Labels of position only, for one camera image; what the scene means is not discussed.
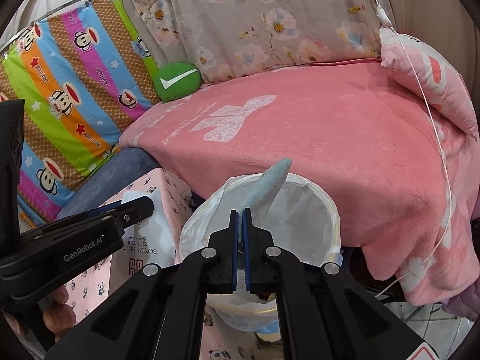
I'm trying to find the colourful monkey print quilt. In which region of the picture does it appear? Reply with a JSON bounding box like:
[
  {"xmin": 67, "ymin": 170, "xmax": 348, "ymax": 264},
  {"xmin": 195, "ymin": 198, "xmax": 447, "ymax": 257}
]
[{"xmin": 1, "ymin": 0, "xmax": 159, "ymax": 225}]

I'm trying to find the white lined trash bin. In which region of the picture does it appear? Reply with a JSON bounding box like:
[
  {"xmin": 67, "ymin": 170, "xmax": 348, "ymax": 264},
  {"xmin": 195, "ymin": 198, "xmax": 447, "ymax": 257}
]
[{"xmin": 178, "ymin": 173, "xmax": 343, "ymax": 334}]

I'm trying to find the beige curtain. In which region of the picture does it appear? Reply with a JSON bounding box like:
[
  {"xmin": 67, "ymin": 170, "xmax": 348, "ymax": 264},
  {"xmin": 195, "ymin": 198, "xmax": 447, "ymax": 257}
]
[{"xmin": 390, "ymin": 0, "xmax": 479, "ymax": 102}]

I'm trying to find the white thin cable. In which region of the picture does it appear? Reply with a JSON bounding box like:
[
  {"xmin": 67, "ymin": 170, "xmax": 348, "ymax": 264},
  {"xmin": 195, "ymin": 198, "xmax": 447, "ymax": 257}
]
[{"xmin": 359, "ymin": 0, "xmax": 453, "ymax": 299}]

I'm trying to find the small pink pillow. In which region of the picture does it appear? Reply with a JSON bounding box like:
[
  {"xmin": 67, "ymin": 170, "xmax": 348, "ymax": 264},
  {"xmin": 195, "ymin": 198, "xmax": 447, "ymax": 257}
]
[{"xmin": 379, "ymin": 28, "xmax": 479, "ymax": 139}]

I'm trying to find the pink towel blanket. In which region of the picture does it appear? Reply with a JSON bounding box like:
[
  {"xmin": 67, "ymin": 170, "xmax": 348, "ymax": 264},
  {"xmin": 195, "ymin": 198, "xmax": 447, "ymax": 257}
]
[{"xmin": 120, "ymin": 60, "xmax": 479, "ymax": 305}]

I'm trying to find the blue grey mattress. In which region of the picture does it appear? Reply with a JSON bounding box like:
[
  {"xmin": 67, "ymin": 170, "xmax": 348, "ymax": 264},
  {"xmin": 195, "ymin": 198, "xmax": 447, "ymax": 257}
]
[{"xmin": 56, "ymin": 148, "xmax": 161, "ymax": 219}]

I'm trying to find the pink panda print sheet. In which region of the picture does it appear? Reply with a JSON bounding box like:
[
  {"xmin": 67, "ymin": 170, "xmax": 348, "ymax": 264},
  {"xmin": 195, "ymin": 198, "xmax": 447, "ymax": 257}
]
[{"xmin": 63, "ymin": 166, "xmax": 286, "ymax": 360}]

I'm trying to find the grey velvet pouch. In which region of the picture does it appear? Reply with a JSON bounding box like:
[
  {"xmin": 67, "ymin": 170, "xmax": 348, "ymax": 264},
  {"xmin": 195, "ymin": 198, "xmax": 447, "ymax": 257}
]
[{"xmin": 239, "ymin": 158, "xmax": 292, "ymax": 215}]

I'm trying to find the green checkmark cushion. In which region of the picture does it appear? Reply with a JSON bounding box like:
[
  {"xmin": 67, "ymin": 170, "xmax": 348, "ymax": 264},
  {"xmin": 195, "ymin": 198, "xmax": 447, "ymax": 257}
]
[{"xmin": 154, "ymin": 63, "xmax": 202, "ymax": 103}]

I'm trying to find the white hotel paper bag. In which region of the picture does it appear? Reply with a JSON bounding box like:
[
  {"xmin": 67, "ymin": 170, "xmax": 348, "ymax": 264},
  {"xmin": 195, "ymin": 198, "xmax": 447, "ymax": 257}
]
[{"xmin": 110, "ymin": 191, "xmax": 176, "ymax": 289}]

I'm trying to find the person's left hand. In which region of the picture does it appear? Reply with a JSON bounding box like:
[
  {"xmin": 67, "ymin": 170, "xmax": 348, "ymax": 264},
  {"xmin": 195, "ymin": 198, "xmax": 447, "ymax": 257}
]
[{"xmin": 43, "ymin": 285, "xmax": 76, "ymax": 342}]

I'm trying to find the grey floral pillow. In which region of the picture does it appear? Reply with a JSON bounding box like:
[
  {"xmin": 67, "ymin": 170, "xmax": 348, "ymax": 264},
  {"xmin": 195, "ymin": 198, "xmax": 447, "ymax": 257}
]
[{"xmin": 123, "ymin": 0, "xmax": 391, "ymax": 83}]

